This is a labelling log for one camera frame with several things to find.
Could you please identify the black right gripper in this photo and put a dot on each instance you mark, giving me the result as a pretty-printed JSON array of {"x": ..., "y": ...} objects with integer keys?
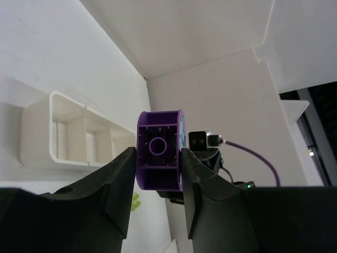
[{"x": 213, "y": 160}]

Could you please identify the white divided sorting tray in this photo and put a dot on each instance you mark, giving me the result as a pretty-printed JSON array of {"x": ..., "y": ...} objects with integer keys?
[{"x": 58, "y": 132}]

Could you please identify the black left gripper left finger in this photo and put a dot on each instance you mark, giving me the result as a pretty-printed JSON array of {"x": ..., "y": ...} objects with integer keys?
[{"x": 90, "y": 215}]

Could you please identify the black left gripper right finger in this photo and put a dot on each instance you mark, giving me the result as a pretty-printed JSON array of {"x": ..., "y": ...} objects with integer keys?
[{"x": 221, "y": 217}]

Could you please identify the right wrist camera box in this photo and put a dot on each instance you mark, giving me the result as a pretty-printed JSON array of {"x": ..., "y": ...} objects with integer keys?
[{"x": 200, "y": 141}]

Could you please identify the purple round lego piece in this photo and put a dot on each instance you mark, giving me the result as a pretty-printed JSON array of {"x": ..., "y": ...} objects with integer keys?
[{"x": 161, "y": 136}]

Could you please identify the green sloped lego brick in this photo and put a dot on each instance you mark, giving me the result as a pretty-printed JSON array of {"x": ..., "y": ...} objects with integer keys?
[{"x": 135, "y": 201}]

